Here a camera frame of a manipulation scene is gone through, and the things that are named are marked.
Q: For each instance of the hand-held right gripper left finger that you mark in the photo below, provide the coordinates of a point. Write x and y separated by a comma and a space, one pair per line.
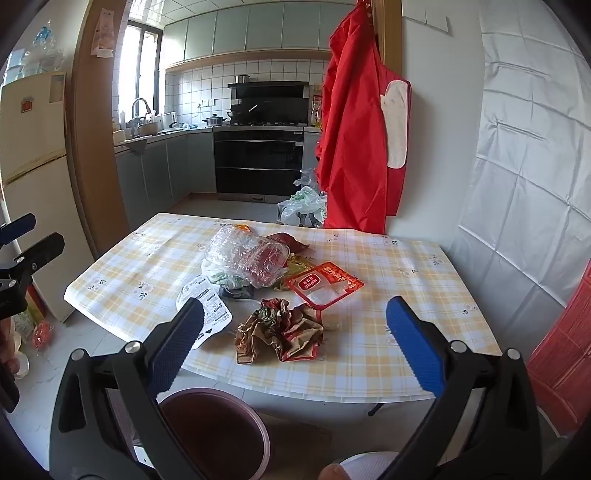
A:
178, 344

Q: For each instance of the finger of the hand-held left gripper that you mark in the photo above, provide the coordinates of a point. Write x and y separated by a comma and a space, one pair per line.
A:
18, 227
44, 249

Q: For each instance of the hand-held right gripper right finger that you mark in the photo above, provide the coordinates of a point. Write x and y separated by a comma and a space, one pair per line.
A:
415, 346

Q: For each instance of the white printed lid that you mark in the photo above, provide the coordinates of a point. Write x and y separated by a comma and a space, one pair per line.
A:
207, 295

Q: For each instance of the blue wrapper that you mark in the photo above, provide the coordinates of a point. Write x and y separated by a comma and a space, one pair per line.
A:
235, 292

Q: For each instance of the white green plastic bag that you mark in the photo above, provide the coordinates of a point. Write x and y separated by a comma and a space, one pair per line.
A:
220, 277

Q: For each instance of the maroon trash bin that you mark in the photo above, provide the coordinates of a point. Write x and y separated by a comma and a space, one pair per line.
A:
207, 429

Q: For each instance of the brown wrapper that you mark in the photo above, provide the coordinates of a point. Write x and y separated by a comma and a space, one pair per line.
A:
277, 332

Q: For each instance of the clear plastic container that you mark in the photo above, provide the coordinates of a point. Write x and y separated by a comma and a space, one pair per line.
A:
240, 254

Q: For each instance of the gold foil wrapper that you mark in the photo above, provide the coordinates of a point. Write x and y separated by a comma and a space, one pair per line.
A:
300, 265

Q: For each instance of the dark red wrapper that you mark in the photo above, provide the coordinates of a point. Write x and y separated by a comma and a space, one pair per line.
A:
284, 241

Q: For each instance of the person's left hand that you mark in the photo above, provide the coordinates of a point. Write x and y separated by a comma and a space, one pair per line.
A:
10, 355

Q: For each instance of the green snack packet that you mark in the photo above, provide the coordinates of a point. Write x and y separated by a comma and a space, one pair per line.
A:
25, 323

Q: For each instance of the orange mesh bag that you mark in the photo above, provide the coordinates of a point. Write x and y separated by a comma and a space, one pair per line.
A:
43, 336

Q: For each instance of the cream refrigerator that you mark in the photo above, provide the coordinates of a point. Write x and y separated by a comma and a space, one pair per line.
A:
32, 161

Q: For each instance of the table with checkered cloth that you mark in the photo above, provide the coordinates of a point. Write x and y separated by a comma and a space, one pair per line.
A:
392, 277

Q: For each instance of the black table leg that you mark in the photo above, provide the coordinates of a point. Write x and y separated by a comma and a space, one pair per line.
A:
376, 409

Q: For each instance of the white shoe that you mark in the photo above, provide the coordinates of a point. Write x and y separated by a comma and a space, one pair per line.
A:
369, 464

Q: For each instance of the grey kitchen base cabinets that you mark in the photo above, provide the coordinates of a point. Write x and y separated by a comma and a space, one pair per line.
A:
157, 170

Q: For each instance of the red textured board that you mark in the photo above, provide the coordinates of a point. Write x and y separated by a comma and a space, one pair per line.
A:
563, 360

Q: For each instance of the metal faucet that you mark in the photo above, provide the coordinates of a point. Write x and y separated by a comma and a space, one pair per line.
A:
140, 106

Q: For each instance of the clear bags of bottles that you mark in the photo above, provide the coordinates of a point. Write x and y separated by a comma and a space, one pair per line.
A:
41, 50

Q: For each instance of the white kettle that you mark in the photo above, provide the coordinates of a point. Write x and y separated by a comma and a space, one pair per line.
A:
170, 120

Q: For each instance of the crumpled plastic shopping bags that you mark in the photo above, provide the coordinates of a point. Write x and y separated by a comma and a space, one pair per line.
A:
300, 203

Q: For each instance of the kitchen window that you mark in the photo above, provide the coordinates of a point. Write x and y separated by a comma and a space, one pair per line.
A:
138, 69

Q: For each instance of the black built-in oven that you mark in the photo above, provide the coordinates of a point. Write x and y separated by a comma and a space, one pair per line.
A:
258, 161

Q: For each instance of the hanging paper calendar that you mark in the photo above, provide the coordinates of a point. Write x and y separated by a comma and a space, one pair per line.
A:
104, 32

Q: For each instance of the lidded cooking pot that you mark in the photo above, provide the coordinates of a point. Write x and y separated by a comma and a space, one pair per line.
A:
214, 121

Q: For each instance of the red apron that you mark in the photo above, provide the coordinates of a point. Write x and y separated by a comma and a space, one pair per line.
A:
355, 138

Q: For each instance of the cooking oil bottles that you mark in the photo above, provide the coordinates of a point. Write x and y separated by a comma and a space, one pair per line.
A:
316, 110

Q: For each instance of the steel pot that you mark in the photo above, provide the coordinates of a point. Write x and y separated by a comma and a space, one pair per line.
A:
241, 79

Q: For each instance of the black range hood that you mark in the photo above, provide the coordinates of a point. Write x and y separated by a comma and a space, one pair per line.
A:
270, 99

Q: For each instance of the pale green upper cabinets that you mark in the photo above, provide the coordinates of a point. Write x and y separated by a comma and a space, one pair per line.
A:
254, 27

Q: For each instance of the wooden door frame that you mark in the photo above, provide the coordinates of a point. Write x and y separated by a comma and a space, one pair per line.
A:
92, 138

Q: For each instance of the white wall sheet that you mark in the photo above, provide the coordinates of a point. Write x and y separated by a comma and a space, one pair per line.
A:
531, 161

